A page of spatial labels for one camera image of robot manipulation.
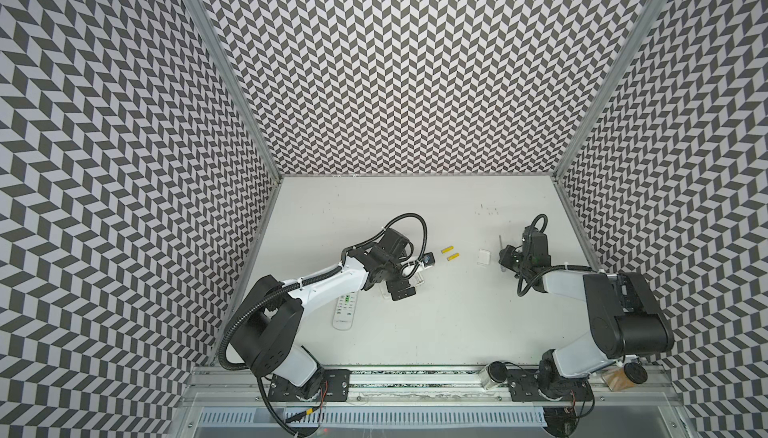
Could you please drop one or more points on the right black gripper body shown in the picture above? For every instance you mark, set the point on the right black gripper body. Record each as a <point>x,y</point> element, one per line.
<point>510,256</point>

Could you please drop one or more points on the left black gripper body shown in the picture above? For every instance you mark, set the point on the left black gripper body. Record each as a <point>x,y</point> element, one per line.
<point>394,267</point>

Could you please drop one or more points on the small silver screwdriver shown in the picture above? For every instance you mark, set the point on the small silver screwdriver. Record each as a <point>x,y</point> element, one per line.
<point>500,246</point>

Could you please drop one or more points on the white battery cover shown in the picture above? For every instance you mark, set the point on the white battery cover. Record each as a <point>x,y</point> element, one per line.
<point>483,257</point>

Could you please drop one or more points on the white remote with green buttons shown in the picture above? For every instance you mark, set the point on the white remote with green buttons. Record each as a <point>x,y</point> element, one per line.
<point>344,313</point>

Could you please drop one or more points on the white remote control handled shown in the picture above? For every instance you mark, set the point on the white remote control handled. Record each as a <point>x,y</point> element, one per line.
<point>387,286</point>

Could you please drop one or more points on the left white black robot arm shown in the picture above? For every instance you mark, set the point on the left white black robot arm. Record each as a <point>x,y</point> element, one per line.
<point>260,337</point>

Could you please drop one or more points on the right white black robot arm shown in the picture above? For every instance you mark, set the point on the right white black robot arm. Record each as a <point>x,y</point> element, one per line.
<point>625,322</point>

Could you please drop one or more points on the middle cylinder black cap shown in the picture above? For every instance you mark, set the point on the middle cylinder black cap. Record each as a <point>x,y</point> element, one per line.
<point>493,375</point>

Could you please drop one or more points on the white ventilation grille strip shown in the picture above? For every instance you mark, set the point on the white ventilation grille strip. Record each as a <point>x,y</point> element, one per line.
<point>384,418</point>

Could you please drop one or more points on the right wooden cylinder black cap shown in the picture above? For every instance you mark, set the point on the right wooden cylinder black cap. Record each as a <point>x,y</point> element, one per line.
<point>625,377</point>

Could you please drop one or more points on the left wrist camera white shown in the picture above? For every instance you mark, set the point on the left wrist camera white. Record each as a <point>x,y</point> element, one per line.
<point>425,262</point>

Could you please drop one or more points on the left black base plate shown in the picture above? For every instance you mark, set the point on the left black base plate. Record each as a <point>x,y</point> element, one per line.
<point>331,385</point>

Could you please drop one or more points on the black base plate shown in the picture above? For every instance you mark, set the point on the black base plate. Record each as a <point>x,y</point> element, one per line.
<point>331,385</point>
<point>523,385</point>

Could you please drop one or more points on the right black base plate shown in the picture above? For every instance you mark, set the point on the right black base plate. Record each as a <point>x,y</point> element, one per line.
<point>523,385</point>

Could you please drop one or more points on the aluminium mounting rail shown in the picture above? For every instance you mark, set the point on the aluminium mounting rail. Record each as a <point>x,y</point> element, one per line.
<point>390,385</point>

